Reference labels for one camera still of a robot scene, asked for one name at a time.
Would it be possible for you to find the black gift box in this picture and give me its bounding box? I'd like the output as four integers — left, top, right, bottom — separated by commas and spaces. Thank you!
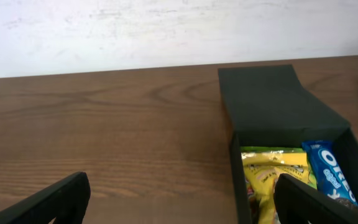
218, 65, 358, 223

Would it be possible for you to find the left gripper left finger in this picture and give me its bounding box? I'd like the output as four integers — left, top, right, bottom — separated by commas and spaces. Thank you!
0, 172, 91, 224

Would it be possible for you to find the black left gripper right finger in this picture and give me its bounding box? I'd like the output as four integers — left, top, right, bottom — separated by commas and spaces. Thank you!
273, 174, 358, 224

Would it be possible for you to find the blue Oreo cookie pack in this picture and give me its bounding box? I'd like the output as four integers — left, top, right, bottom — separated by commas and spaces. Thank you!
302, 140, 358, 210

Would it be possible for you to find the green Haribo gummy bag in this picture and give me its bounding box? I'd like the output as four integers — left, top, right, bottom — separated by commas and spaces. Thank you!
240, 146, 318, 224

